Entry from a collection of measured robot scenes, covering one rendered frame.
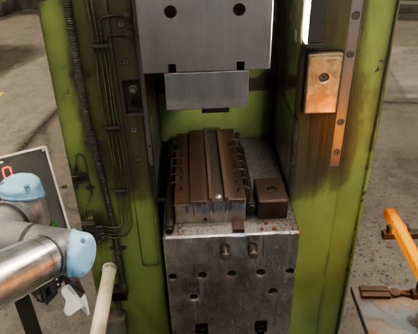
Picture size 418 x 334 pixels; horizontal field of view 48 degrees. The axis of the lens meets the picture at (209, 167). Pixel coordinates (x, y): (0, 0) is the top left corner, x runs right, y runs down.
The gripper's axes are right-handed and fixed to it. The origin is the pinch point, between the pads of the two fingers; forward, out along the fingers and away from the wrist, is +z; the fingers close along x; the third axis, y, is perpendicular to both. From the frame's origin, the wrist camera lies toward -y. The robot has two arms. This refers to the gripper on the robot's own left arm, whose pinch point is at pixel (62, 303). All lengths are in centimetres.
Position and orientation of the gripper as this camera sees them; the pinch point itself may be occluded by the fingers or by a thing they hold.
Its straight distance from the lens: 116.2
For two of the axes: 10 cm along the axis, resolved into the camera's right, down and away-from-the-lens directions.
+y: -3.8, 5.0, -7.8
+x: 9.2, 1.9, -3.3
